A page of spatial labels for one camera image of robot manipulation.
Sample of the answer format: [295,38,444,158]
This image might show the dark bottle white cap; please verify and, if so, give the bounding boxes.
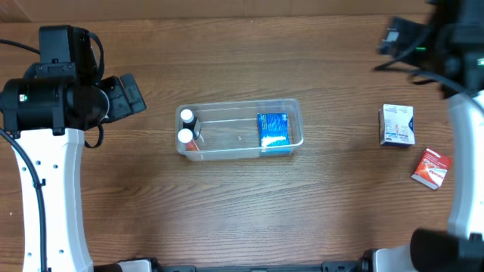
[180,109,201,139]

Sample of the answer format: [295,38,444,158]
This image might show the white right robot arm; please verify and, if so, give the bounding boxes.
[353,0,483,271]

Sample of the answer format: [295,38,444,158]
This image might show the white blue box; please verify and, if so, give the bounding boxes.
[379,104,416,146]

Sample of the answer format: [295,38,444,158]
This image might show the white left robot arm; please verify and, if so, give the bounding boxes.
[1,25,146,271]

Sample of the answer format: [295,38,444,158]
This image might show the red bottle white cap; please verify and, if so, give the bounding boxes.
[177,128,199,152]

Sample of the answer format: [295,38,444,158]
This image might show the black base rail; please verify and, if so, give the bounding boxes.
[93,249,376,272]

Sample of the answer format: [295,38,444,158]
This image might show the clear plastic container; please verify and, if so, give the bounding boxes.
[175,98,304,161]

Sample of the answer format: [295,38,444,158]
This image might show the red packet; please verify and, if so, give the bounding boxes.
[411,148,451,190]

